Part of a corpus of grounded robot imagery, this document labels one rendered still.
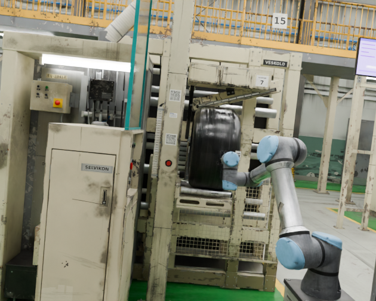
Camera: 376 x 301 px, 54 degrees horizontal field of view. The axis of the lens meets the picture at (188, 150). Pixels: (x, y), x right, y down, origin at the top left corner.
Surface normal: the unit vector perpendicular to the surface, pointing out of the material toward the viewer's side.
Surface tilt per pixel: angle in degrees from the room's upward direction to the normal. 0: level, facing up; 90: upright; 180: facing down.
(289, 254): 97
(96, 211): 90
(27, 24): 90
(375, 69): 90
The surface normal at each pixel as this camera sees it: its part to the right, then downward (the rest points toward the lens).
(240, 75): 0.02, 0.07
